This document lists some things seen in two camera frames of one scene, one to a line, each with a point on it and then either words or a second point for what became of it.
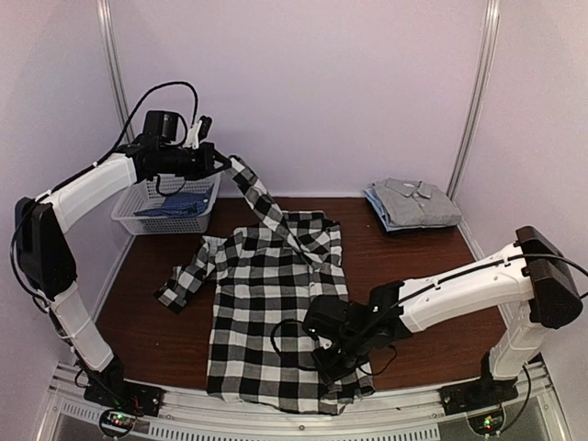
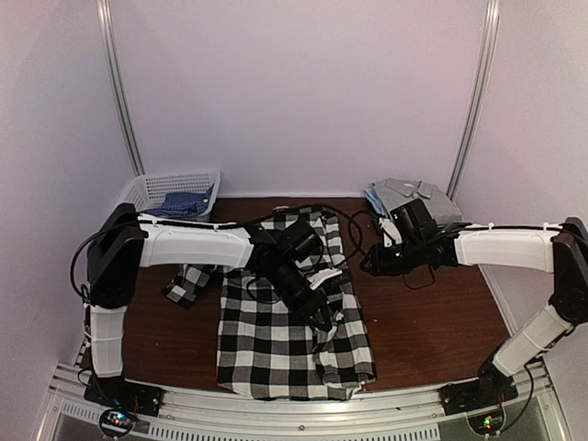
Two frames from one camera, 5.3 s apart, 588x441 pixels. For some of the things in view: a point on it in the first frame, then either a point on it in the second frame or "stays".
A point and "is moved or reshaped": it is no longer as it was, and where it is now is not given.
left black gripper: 209,152 → 310,307
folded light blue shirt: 381,211 stays
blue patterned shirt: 191,201 stays
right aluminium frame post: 485,62 stays
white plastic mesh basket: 152,191 stays
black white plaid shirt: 260,356 is moved or reshaped
